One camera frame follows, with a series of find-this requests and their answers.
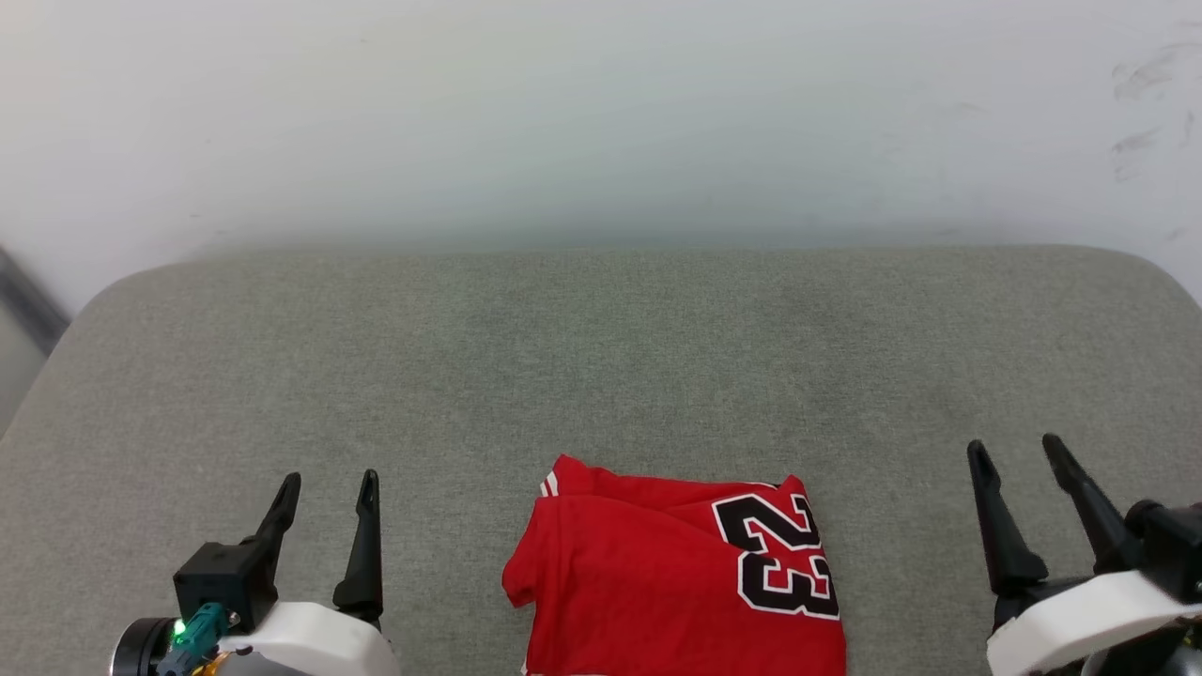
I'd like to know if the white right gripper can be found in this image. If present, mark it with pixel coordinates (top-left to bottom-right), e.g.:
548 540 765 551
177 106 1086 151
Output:
966 433 1202 676

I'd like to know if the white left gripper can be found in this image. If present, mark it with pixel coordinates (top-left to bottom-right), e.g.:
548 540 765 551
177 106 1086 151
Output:
220 469 401 676

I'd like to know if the red and white basketball jersey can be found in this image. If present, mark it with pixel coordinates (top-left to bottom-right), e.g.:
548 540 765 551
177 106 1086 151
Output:
501 454 847 676

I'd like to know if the black cable with teal connector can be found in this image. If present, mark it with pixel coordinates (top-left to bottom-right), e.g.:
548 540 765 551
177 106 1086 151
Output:
155 603 232 676

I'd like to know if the black cylindrical left camera housing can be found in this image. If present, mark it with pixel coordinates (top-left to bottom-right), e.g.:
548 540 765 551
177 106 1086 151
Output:
108 617 181 676

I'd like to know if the grey metal door frame strip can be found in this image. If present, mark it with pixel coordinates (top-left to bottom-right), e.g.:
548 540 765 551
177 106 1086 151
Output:
0 248 72 356

